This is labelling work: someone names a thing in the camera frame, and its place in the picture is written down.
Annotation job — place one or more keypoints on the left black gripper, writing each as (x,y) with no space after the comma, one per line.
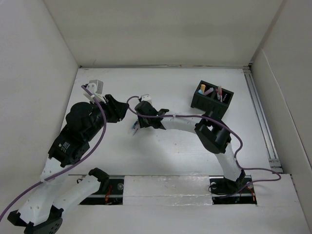
(117,109)

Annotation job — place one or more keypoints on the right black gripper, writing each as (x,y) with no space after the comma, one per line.
(142,123)

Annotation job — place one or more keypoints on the teal blue pen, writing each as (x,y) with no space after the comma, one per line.
(134,126)

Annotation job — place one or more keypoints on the orange highlighter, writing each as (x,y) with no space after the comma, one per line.
(203,87)

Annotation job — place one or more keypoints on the purple highlighter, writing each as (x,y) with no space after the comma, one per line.
(210,90)

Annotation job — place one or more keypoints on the dark red pen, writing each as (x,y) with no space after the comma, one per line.
(220,93)

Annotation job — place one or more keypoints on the green clear pen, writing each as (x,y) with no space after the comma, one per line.
(217,93)

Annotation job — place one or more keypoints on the bright red clear pen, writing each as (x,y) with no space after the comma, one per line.
(219,93)

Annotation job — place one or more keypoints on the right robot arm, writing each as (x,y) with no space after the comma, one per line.
(214,138)

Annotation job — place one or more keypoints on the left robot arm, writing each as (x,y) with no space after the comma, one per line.
(44,210)

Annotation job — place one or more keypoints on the black pen holder box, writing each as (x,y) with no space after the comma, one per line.
(210,104)

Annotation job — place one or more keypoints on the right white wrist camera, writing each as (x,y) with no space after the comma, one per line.
(146,98)

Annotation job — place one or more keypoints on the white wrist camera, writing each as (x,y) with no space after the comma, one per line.
(146,98)
(95,87)

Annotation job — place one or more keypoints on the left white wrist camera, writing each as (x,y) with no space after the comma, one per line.
(95,87)

